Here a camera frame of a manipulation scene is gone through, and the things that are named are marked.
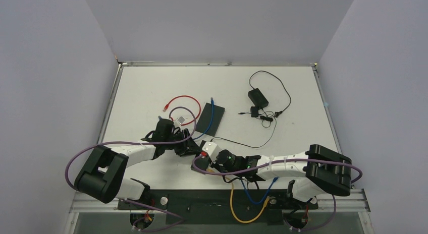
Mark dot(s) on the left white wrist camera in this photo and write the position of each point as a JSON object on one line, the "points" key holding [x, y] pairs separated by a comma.
{"points": [[180, 121]]}

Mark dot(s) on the black power adapter with cord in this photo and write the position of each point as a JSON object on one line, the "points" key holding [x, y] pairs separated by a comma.
{"points": [[259, 100]]}

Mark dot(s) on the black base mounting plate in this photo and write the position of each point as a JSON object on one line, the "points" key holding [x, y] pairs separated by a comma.
{"points": [[218, 206]]}

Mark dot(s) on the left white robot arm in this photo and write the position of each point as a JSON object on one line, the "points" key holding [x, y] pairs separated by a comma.
{"points": [[102, 175]]}

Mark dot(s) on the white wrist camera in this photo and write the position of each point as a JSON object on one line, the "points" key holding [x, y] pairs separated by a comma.
{"points": [[180, 121], [212, 149]]}

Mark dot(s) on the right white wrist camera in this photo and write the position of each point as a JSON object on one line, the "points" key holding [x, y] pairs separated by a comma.
{"points": [[212, 149]]}

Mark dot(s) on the black network switch small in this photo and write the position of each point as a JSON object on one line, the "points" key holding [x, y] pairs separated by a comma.
{"points": [[202, 162]]}

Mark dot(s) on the black network switch upright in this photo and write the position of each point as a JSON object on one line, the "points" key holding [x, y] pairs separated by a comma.
{"points": [[210, 119]]}

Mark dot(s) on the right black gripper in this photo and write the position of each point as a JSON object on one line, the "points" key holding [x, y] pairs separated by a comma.
{"points": [[202, 163]]}

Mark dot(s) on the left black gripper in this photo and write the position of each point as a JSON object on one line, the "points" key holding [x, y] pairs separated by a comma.
{"points": [[188, 148]]}

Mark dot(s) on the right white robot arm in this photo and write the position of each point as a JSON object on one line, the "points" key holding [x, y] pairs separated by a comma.
{"points": [[315, 171]]}

